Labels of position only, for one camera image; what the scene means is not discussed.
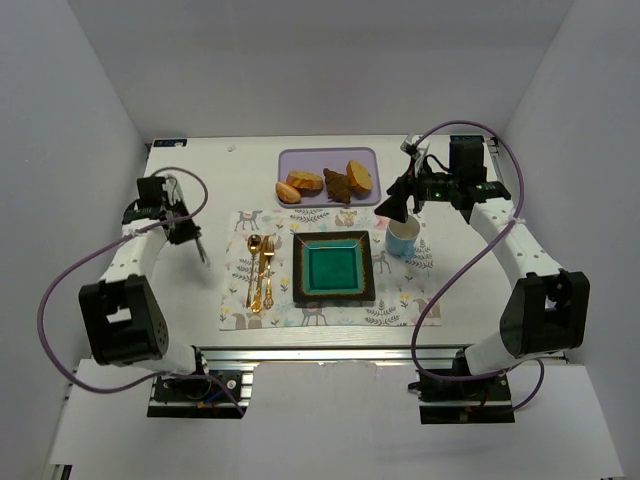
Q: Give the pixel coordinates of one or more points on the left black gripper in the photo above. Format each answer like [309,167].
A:
[185,233]

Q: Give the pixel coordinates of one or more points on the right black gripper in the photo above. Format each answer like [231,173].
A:
[413,185]

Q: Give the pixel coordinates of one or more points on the brown chocolate croissant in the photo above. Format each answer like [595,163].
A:
[338,186]

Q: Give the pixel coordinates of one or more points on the metal serving tongs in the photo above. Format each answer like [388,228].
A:
[204,258]

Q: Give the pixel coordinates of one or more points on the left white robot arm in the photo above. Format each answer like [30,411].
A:
[122,317]

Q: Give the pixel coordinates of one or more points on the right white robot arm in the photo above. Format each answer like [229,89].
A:
[547,309]

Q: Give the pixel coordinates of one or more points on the bread slice right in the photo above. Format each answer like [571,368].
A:
[359,177]

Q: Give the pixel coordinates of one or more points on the bread slice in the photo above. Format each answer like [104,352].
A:
[303,180]
[359,177]

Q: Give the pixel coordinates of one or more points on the bread slice left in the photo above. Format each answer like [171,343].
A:
[303,180]

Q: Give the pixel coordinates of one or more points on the sugared bread roll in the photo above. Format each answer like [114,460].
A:
[287,194]

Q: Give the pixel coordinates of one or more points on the light blue mug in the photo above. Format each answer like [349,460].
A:
[401,237]

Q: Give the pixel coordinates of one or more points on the blue label sticker left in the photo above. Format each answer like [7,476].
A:
[170,143]

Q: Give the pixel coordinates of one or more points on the purple tray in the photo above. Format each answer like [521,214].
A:
[316,159]

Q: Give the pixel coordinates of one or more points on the animal pattern placemat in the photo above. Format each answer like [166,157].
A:
[403,287]

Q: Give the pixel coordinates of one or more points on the teal square plate black rim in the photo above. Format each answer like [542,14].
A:
[332,267]

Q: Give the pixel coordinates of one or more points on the gold spoon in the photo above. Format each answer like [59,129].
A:
[254,247]

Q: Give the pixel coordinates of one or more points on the gold fork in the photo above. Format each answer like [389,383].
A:
[269,255]

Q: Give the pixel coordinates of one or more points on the gold knife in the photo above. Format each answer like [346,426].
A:
[256,304]

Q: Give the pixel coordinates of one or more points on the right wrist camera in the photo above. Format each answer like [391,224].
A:
[415,148]

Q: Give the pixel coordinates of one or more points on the aluminium rail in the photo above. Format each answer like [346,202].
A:
[305,354]

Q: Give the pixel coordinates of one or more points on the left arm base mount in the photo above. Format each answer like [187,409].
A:
[226,398]

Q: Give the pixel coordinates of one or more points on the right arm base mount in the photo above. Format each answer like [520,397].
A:
[444,400]

